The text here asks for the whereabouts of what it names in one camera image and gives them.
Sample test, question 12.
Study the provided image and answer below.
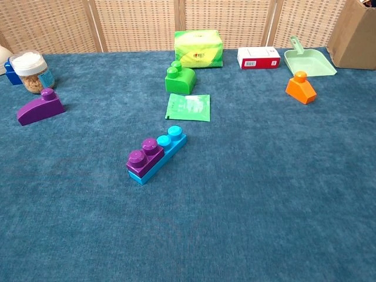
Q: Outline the long blue four-stud block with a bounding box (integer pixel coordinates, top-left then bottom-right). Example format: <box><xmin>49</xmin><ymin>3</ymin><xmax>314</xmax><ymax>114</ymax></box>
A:
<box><xmin>127</xmin><ymin>125</ymin><xmax>188</xmax><ymax>186</ymax></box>

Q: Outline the small purple two-stud block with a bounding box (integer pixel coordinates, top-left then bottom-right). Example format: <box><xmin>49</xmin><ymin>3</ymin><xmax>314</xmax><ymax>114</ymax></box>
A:
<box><xmin>126</xmin><ymin>137</ymin><xmax>165</xmax><ymax>179</ymax></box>

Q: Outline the green curved two-stud block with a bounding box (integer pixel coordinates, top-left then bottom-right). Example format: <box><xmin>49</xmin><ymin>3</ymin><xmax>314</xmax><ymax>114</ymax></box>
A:
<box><xmin>164</xmin><ymin>61</ymin><xmax>197</xmax><ymax>95</ymax></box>

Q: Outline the orange sloped one-stud block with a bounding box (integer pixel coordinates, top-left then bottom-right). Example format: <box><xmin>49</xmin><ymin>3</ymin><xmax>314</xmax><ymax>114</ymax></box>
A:
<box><xmin>285</xmin><ymin>70</ymin><xmax>317</xmax><ymax>105</ymax></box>

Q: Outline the purple sloped one-stud block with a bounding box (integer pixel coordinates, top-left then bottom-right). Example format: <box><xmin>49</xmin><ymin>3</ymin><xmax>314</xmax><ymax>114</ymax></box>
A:
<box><xmin>16</xmin><ymin>88</ymin><xmax>66</xmax><ymax>127</ymax></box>

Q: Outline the dark blue building block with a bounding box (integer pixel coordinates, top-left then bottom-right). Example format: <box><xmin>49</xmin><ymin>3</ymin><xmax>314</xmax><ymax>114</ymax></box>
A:
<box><xmin>4</xmin><ymin>58</ymin><xmax>24</xmax><ymax>86</ymax></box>

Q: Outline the green foil sachet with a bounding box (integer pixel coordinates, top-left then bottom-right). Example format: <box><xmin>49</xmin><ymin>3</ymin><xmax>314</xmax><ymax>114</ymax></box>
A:
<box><xmin>164</xmin><ymin>93</ymin><xmax>212</xmax><ymax>122</ymax></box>

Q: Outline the green yellow tissue pack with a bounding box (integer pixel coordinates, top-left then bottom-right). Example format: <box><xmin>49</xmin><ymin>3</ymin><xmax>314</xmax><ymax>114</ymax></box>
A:
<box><xmin>174</xmin><ymin>29</ymin><xmax>224</xmax><ymax>70</ymax></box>

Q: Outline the blue carpet table cover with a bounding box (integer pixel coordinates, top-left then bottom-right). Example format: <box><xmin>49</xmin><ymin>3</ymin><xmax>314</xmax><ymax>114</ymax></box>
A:
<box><xmin>0</xmin><ymin>46</ymin><xmax>376</xmax><ymax>282</ymax></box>

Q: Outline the red and white carton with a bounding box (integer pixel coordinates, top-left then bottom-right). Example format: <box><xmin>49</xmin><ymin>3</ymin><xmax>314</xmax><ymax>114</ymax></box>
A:
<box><xmin>237</xmin><ymin>46</ymin><xmax>281</xmax><ymax>70</ymax></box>

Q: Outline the woven bamboo folding screen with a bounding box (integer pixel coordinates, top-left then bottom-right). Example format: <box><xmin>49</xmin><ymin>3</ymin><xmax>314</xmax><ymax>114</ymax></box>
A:
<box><xmin>0</xmin><ymin>0</ymin><xmax>353</xmax><ymax>55</ymax></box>

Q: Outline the pale green dustpan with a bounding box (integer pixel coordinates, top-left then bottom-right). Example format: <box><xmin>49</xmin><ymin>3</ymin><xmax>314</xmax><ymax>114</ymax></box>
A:
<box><xmin>283</xmin><ymin>36</ymin><xmax>338</xmax><ymax>78</ymax></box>

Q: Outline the clear jar with white lid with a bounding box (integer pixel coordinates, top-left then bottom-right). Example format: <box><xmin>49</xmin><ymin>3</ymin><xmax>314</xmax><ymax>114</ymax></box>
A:
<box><xmin>9</xmin><ymin>49</ymin><xmax>56</xmax><ymax>95</ymax></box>

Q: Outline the brown cardboard box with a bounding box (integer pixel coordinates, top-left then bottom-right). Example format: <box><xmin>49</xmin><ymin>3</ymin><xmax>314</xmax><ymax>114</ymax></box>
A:
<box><xmin>327</xmin><ymin>0</ymin><xmax>376</xmax><ymax>71</ymax></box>

